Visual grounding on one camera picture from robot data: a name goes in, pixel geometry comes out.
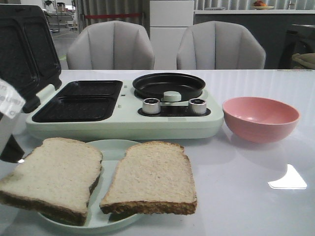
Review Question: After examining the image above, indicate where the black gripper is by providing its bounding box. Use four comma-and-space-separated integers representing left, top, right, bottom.
0, 79, 25, 163

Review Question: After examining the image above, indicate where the breakfast maker hinged lid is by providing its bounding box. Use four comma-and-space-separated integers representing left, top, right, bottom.
0, 4, 62, 113

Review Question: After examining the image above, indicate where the bread slice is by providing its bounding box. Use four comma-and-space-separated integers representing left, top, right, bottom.
99, 141, 197, 215
0, 138, 103, 226

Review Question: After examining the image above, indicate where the pink plastic bowl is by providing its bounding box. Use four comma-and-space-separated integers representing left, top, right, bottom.
222, 97, 300, 144

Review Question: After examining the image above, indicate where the mint green breakfast maker base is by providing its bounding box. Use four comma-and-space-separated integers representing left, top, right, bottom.
26, 80, 223, 141

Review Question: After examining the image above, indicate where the left grey upholstered chair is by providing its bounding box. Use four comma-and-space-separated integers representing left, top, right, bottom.
66, 21, 155, 70

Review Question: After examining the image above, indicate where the grey upholstered chair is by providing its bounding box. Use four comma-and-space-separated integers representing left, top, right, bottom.
176, 21, 266, 70
66, 21, 155, 70

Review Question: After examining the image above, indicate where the left silver control knob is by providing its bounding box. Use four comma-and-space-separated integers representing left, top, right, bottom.
142, 98, 161, 115

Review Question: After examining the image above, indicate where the silver control knob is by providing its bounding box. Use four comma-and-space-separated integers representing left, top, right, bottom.
142, 98, 161, 115
188, 98, 207, 115

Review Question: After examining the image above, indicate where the black round frying pan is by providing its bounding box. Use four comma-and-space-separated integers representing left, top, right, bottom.
132, 72, 206, 101

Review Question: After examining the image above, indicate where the mint green round plate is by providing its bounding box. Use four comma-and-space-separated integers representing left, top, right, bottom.
41, 140, 142, 236

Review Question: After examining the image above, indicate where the red barrier tape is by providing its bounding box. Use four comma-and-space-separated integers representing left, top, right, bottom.
84, 13, 142, 19

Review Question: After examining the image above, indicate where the white cabinet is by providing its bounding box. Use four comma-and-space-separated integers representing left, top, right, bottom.
150, 0, 194, 70

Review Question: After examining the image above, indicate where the right silver control knob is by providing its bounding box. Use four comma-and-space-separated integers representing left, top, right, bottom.
188, 98, 207, 115

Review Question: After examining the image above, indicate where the right grey upholstered chair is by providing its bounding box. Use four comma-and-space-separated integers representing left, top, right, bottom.
176, 21, 266, 70

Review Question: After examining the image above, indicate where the fruit plate on counter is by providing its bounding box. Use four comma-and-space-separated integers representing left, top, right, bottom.
252, 0, 274, 10

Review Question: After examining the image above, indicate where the dark grey kitchen counter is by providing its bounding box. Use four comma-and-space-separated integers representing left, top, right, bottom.
194, 10, 315, 69

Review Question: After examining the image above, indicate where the beige cushion at right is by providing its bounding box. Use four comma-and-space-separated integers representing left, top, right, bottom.
292, 53, 315, 70

